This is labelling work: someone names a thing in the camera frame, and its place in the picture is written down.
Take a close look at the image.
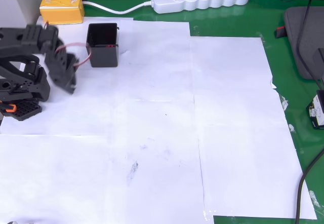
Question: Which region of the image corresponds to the green desk mat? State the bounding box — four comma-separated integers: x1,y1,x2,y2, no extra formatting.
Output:
49,0,324,224

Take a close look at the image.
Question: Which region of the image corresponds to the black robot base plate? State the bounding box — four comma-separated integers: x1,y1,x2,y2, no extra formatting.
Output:
0,99,43,122

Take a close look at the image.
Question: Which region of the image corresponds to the thin black cable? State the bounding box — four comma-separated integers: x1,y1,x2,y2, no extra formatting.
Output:
296,0,324,91

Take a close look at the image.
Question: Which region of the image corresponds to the yellow box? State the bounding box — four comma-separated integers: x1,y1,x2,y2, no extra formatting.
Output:
39,0,85,25

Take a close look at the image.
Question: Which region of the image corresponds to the thick black cable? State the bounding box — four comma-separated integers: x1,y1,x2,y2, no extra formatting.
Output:
294,147,324,224

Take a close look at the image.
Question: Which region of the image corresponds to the red white gripper wire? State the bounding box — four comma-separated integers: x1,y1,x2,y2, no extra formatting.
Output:
56,42,92,69

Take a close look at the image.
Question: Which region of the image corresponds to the orange clamp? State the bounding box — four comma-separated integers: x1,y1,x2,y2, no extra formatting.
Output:
0,101,17,114

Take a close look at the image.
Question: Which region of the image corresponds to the white paper sheet cover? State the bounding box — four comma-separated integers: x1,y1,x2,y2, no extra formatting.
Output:
0,15,317,224

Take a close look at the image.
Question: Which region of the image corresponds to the white power cable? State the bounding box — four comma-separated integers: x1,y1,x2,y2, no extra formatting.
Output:
81,0,154,15

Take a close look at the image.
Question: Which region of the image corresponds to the small black electronic device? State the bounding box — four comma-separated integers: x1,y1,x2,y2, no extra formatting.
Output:
306,89,324,130

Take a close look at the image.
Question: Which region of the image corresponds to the black square container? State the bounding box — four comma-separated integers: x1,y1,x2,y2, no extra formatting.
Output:
86,23,119,68

